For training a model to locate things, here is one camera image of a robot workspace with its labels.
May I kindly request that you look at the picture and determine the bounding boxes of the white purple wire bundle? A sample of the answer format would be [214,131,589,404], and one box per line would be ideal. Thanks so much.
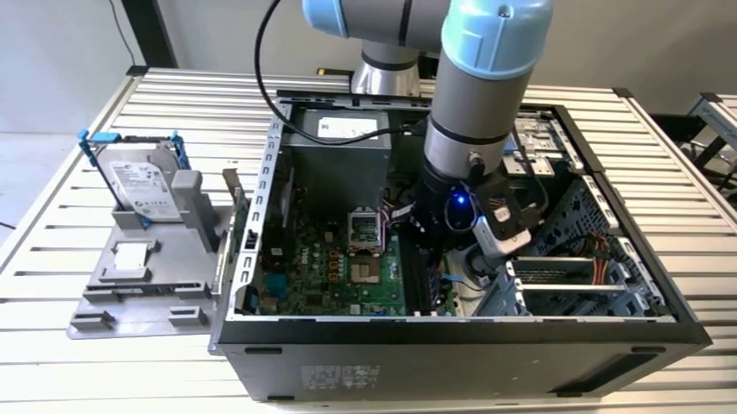
[380,202,416,226]

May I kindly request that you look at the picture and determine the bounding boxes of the grey power supply unit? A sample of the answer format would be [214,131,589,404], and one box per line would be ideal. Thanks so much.
[280,110,394,209]

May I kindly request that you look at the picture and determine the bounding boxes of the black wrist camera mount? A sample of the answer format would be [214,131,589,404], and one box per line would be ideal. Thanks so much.
[475,173,546,232]

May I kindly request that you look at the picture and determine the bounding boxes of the green graphics card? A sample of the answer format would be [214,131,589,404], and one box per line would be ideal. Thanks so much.
[222,159,255,277]

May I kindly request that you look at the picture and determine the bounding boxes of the grey parts rack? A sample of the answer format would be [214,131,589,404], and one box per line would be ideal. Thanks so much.
[65,169,232,342]

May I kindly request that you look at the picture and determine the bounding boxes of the black cable loop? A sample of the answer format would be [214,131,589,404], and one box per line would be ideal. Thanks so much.
[462,254,503,291]

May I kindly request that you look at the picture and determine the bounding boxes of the grey metal drive cage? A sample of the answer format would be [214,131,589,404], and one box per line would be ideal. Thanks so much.
[498,110,573,182]

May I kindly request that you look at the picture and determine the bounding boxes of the black vertical post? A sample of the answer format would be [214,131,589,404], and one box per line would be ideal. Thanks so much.
[117,0,180,70]

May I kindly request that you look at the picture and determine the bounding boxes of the metal disk bay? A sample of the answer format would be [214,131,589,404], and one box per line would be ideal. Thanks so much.
[477,241,673,323]

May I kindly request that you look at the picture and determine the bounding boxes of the CPU socket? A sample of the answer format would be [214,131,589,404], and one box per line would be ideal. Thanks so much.
[347,255,384,286]

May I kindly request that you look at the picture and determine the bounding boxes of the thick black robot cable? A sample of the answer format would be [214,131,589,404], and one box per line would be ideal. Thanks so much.
[255,0,431,141]

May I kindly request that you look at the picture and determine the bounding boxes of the thin black wall cable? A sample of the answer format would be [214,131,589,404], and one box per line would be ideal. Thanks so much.
[109,0,140,70]

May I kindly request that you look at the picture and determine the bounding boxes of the background metal slat table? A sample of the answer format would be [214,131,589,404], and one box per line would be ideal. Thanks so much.
[682,91,737,193]

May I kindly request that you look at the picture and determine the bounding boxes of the hard disk in blue carrier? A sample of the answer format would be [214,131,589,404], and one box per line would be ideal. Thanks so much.
[76,129,192,229]

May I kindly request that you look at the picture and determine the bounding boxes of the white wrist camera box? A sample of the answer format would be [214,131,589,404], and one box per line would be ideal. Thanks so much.
[470,213,533,257]

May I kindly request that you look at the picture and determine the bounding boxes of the silver CPU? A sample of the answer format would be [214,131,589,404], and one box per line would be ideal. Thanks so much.
[112,242,148,271]

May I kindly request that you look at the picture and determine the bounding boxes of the black RAM slot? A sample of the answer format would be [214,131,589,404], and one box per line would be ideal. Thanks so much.
[414,253,437,321]
[407,249,431,321]
[400,246,423,321]

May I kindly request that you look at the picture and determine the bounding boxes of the metal socket cover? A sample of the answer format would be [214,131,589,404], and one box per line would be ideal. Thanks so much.
[347,209,387,256]

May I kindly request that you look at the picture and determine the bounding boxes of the green motherboard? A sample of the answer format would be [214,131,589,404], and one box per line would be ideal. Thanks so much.
[258,185,463,321]

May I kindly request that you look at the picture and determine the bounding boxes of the black case fan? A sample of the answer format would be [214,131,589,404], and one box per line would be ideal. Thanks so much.
[262,170,298,264]

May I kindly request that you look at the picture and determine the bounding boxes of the black open PC case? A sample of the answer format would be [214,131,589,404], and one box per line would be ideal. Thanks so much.
[206,89,716,406]

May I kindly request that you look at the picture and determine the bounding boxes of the orange red yellow power wires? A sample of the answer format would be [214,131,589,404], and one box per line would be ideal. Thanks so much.
[579,232,615,289]

